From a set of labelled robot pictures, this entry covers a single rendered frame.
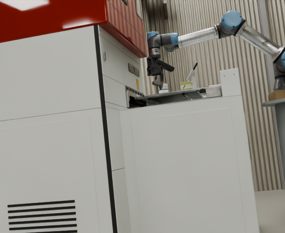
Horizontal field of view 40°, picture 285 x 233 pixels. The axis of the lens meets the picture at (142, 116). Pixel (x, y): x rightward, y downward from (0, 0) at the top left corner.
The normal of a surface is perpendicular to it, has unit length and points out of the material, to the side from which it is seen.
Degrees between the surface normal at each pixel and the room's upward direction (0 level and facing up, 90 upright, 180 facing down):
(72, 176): 90
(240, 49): 90
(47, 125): 90
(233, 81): 90
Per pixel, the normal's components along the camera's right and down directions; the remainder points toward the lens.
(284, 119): -0.62, 0.00
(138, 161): -0.25, -0.06
